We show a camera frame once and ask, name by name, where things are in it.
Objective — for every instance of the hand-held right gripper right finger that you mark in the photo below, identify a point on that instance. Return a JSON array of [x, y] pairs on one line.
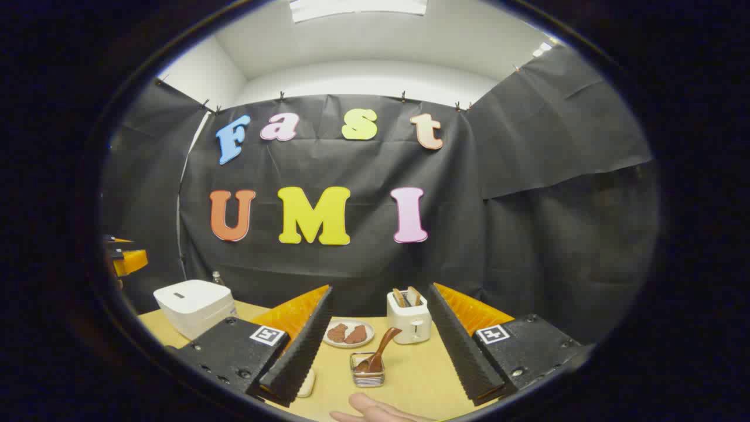
[[463, 351]]

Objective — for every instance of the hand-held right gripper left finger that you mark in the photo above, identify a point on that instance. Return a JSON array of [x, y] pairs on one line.
[[293, 363]]

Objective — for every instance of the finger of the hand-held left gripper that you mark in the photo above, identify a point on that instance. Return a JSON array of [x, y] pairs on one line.
[[130, 262], [117, 243]]

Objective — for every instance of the clear rice container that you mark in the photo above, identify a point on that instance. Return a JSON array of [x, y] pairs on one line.
[[306, 384]]

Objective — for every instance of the white rice cooker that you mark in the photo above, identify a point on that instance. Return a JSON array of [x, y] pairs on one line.
[[193, 302]]

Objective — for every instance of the brown wooden spoon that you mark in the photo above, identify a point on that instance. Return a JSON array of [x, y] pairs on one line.
[[384, 346]]

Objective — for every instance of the brown meat piece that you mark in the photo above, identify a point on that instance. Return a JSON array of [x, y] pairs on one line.
[[356, 334], [337, 333]]

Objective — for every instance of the white toaster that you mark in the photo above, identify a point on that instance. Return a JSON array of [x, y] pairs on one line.
[[410, 325]]

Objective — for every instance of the white round plate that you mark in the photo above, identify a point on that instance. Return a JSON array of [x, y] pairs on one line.
[[350, 346]]

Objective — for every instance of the toast slice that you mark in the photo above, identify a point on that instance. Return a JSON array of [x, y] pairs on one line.
[[414, 295], [399, 298]]

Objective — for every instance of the clear plastic bottle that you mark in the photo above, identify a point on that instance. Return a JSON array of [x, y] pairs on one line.
[[218, 279]]

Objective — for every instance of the small ceiling light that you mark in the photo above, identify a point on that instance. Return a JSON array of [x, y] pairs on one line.
[[542, 49]]

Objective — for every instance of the long ceiling light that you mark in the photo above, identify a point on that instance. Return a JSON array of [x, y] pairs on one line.
[[357, 8]]

